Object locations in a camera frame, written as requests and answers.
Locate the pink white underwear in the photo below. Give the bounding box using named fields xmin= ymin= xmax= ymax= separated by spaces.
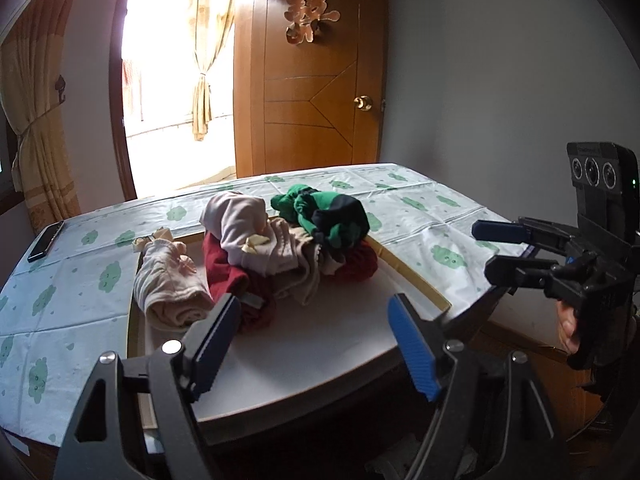
xmin=201 ymin=192 xmax=299 ymax=276

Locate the green navy underwear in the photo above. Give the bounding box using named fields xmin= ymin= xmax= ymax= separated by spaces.
xmin=270 ymin=184 xmax=370 ymax=259

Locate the cream folded underwear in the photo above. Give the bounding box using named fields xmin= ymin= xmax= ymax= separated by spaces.
xmin=132 ymin=228 xmax=214 ymax=332

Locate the red underwear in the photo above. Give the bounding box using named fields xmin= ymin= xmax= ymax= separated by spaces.
xmin=203 ymin=233 xmax=378 ymax=333

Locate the beige cream underwear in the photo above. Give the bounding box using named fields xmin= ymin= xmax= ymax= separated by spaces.
xmin=268 ymin=217 xmax=346 ymax=306

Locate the right hand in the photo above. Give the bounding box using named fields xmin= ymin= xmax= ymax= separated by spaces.
xmin=556 ymin=301 xmax=579 ymax=354

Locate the dark wooden dresser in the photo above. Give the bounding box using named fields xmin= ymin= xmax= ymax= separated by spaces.
xmin=0 ymin=318 xmax=606 ymax=480

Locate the shallow white cardboard tray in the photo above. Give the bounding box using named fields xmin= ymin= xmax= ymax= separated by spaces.
xmin=124 ymin=219 xmax=454 ymax=446

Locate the green patterned white tablecloth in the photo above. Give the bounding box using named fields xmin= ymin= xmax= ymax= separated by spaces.
xmin=1 ymin=164 xmax=528 ymax=445

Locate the brass door knob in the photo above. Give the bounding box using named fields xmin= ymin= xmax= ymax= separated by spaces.
xmin=354 ymin=94 xmax=373 ymax=112

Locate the black smartphone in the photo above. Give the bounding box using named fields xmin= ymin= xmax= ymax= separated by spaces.
xmin=27 ymin=220 xmax=65 ymax=263

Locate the brown wooden door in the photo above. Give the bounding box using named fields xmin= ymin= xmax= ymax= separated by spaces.
xmin=233 ymin=0 xmax=388 ymax=177

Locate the gold double-happiness door ornament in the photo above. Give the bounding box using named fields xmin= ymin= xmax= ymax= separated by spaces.
xmin=284 ymin=0 xmax=341 ymax=46

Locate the beige striped curtain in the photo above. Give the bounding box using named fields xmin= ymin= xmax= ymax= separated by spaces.
xmin=1 ymin=0 xmax=80 ymax=232

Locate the balcony yellow curtain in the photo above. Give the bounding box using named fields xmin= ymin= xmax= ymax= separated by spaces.
xmin=189 ymin=0 xmax=235 ymax=141

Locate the right tracking camera box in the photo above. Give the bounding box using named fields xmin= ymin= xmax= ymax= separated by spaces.
xmin=566 ymin=142 xmax=639 ymax=245

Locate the curtain tieback wall hook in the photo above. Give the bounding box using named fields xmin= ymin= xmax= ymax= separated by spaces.
xmin=54 ymin=75 xmax=66 ymax=104

